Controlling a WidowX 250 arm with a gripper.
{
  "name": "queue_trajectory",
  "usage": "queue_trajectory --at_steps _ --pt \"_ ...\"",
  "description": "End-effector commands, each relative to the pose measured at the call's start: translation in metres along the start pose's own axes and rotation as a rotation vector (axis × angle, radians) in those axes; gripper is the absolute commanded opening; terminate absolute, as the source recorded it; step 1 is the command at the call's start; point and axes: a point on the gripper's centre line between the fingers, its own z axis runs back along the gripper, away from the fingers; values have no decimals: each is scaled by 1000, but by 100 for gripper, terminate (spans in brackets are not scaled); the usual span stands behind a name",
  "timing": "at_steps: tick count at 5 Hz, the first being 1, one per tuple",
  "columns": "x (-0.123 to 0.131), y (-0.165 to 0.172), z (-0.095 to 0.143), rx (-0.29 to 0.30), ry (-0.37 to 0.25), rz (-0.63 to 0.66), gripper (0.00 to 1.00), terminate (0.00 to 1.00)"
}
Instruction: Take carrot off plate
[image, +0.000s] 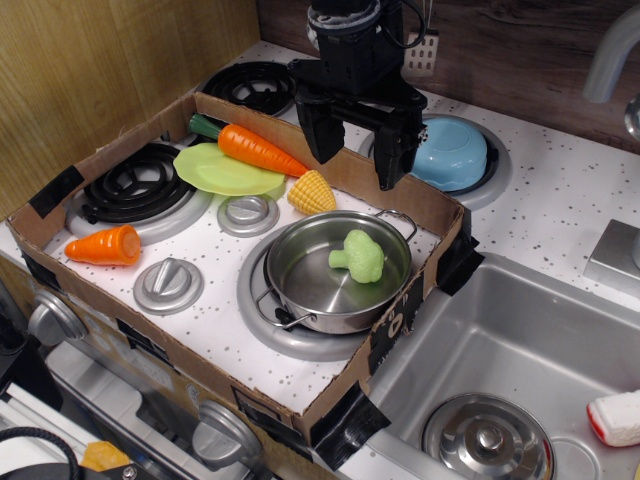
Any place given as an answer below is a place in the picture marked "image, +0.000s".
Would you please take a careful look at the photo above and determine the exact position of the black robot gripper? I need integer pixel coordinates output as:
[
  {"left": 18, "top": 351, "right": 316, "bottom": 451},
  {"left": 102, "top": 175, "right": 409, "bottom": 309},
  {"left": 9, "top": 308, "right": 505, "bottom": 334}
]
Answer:
[{"left": 288, "top": 27, "right": 427, "bottom": 191}]

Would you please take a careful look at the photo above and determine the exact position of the orange toy carrot green top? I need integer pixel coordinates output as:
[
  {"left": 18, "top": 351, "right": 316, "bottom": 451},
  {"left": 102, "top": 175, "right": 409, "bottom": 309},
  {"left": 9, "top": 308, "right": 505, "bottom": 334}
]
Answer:
[{"left": 189, "top": 114, "right": 309, "bottom": 177}]

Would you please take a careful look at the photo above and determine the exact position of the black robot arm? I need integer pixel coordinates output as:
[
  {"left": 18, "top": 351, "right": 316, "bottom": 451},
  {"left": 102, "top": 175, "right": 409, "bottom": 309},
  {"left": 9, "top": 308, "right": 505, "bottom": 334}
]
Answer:
[{"left": 287, "top": 1, "right": 427, "bottom": 191}]

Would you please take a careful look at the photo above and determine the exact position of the light green plastic plate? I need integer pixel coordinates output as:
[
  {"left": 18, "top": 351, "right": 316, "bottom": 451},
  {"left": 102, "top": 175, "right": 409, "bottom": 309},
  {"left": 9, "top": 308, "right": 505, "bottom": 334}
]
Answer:
[{"left": 173, "top": 143, "right": 286, "bottom": 196}]

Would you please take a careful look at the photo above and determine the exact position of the orange toy carrot stub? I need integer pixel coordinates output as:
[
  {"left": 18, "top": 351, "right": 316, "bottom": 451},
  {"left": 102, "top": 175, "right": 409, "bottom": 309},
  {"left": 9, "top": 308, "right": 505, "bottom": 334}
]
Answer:
[{"left": 65, "top": 225, "right": 141, "bottom": 266}]

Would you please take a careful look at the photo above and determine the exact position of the yellow toy corn cob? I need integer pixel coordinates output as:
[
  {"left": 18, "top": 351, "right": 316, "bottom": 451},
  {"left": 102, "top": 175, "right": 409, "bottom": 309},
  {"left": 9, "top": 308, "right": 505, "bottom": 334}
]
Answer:
[{"left": 287, "top": 170, "right": 337, "bottom": 215}]

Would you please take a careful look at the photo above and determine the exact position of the light blue plastic bowl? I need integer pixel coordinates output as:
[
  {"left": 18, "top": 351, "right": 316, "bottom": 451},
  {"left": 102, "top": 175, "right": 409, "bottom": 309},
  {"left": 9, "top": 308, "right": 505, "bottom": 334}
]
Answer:
[{"left": 407, "top": 117, "right": 489, "bottom": 193}]

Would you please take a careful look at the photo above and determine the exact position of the hanging metal spatula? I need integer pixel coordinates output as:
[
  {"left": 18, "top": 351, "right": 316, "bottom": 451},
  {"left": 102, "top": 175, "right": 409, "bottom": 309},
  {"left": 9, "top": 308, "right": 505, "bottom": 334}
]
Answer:
[{"left": 402, "top": 1, "right": 439, "bottom": 79}]

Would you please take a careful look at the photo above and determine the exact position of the black rear left burner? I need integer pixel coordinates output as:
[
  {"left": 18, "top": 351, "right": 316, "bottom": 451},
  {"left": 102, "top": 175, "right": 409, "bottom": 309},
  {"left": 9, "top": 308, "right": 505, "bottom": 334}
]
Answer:
[{"left": 199, "top": 61, "right": 295, "bottom": 116}]

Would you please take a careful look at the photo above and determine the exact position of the green toy broccoli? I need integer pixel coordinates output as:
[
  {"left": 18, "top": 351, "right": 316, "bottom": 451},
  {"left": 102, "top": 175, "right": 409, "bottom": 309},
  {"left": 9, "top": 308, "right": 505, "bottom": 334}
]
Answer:
[{"left": 328, "top": 229, "right": 385, "bottom": 284}]

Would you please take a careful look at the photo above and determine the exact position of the stainless steel pot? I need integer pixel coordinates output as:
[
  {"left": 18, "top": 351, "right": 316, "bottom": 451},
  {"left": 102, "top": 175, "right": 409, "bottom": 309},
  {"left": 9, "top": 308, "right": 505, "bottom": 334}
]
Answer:
[{"left": 255, "top": 210, "right": 417, "bottom": 335}]

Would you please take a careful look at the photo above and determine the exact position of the silver stove knob upper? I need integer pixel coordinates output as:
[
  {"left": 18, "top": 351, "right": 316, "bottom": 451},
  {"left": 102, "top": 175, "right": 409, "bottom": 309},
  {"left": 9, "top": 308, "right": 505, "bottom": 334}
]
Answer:
[{"left": 217, "top": 194, "right": 279, "bottom": 238}]

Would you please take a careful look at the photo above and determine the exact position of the silver stove knob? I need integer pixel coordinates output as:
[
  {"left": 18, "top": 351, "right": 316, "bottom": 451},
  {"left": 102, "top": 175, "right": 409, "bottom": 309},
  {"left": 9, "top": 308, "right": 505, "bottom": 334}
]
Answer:
[
  {"left": 217, "top": 194, "right": 279, "bottom": 238},
  {"left": 133, "top": 257, "right": 204, "bottom": 316}
]

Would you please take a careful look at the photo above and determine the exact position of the black front left burner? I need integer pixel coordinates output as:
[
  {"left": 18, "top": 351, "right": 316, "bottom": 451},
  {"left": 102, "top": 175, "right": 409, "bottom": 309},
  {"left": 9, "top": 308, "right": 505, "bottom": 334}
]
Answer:
[{"left": 80, "top": 143, "right": 195, "bottom": 224}]

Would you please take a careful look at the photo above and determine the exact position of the silver stove knob lower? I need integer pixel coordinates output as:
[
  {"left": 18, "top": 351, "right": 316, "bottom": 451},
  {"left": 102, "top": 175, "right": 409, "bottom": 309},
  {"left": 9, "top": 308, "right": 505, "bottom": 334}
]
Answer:
[{"left": 133, "top": 257, "right": 204, "bottom": 316}]

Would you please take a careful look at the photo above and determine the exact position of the silver faucet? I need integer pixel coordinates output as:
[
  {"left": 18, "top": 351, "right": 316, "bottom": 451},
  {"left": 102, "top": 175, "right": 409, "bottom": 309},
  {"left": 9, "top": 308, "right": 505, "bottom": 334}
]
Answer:
[{"left": 582, "top": 1, "right": 639, "bottom": 153}]

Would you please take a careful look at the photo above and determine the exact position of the silver sink basin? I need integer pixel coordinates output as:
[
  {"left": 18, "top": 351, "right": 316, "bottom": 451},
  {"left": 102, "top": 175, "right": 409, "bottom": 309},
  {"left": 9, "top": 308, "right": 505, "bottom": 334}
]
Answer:
[{"left": 368, "top": 252, "right": 640, "bottom": 480}]

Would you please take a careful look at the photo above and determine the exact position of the brown cardboard fence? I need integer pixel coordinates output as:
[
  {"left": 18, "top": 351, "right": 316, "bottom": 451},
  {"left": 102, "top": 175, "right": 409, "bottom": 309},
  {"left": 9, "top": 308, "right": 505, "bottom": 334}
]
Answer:
[{"left": 7, "top": 93, "right": 482, "bottom": 470}]

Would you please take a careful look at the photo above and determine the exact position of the silver pot lid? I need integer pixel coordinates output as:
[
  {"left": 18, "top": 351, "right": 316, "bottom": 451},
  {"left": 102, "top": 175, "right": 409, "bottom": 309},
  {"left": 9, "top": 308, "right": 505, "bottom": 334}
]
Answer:
[{"left": 421, "top": 393, "right": 555, "bottom": 479}]

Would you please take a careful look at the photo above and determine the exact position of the silver oven knob right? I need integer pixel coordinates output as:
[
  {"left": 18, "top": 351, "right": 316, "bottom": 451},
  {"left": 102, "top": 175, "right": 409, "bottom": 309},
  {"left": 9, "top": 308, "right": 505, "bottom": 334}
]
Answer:
[{"left": 192, "top": 400, "right": 262, "bottom": 470}]

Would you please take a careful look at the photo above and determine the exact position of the silver oven knob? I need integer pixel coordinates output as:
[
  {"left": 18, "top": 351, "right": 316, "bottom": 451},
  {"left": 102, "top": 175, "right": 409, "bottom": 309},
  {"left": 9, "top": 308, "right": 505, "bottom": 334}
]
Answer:
[
  {"left": 192, "top": 400, "right": 262, "bottom": 470},
  {"left": 28, "top": 289, "right": 88, "bottom": 346}
]

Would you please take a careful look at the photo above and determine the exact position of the silver oven knob left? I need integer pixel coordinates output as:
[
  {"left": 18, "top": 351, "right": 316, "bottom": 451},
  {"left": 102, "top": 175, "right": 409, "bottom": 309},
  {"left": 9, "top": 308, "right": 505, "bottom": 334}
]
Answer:
[{"left": 28, "top": 289, "right": 88, "bottom": 346}]

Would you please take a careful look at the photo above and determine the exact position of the white red toy item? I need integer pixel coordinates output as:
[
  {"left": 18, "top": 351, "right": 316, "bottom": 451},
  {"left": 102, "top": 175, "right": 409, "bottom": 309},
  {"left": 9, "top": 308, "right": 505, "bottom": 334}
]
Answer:
[{"left": 586, "top": 390, "right": 639, "bottom": 448}]

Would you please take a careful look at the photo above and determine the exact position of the yellow toy piece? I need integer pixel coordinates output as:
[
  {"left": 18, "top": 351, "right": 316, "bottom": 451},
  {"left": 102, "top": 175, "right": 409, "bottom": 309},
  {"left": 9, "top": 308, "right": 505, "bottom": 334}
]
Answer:
[{"left": 80, "top": 441, "right": 131, "bottom": 472}]

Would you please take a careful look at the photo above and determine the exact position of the silver front right burner ring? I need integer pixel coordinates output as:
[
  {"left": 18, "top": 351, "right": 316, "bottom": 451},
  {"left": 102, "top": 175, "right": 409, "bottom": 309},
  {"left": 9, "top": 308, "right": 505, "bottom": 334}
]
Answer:
[{"left": 235, "top": 234, "right": 381, "bottom": 363}]

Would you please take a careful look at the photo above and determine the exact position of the black cable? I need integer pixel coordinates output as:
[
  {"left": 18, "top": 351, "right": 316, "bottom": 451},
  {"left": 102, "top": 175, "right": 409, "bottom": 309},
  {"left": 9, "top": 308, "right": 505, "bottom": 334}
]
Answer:
[{"left": 0, "top": 426, "right": 81, "bottom": 476}]

